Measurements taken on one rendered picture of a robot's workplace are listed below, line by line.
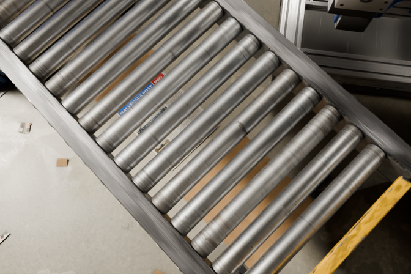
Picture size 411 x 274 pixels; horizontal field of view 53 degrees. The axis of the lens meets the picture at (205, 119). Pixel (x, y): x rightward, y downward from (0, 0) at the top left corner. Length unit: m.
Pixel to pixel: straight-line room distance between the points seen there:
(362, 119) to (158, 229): 0.52
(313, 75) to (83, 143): 0.56
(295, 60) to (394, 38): 0.84
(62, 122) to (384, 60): 1.21
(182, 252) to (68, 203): 0.99
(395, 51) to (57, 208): 1.51
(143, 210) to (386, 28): 1.25
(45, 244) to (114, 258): 0.29
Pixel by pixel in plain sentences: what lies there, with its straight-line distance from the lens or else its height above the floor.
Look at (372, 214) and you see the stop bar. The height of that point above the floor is 0.82.
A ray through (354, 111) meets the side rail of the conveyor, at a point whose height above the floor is 0.80.
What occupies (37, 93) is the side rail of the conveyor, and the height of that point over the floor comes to 0.80.
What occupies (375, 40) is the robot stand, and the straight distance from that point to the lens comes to 1.77.
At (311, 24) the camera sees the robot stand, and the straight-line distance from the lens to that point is 1.73.
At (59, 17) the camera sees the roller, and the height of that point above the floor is 0.80.
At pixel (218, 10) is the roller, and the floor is 0.80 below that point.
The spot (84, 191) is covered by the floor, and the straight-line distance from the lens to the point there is 1.82.
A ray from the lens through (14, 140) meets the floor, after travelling 1.98.
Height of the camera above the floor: 1.71
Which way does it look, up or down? 75 degrees down
